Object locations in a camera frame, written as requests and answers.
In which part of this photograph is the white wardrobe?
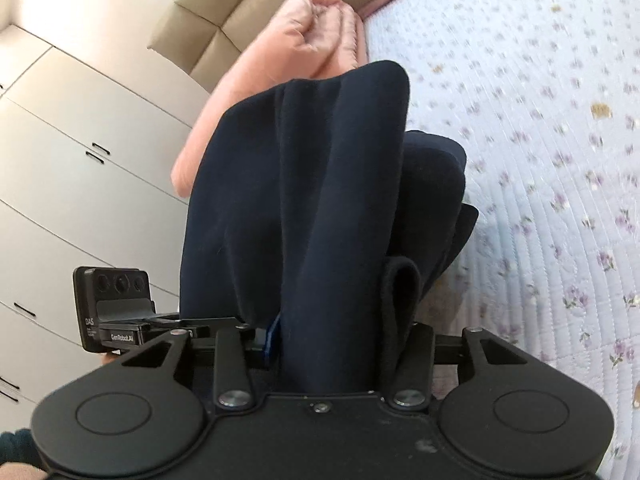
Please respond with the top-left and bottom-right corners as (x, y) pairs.
(0, 24), (213, 421)

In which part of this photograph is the person's left forearm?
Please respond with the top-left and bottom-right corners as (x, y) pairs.
(0, 426), (47, 480)

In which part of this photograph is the pink folded blanket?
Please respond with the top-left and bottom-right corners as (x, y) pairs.
(170, 0), (369, 207)

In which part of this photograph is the beige padded headboard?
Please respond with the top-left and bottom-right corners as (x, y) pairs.
(146, 0), (417, 94)

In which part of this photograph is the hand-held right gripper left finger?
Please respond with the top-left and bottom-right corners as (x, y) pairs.
(121, 316), (282, 410)

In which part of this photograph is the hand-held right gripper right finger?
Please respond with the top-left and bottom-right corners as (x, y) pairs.
(392, 323), (535, 410)

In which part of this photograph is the navy sweater with striped cuff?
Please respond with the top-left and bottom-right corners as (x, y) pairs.
(177, 59), (480, 397)

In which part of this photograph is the floral quilted bedspread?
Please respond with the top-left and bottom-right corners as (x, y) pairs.
(361, 0), (640, 480)

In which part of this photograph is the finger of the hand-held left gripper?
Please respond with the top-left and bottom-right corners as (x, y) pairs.
(178, 315), (242, 332)

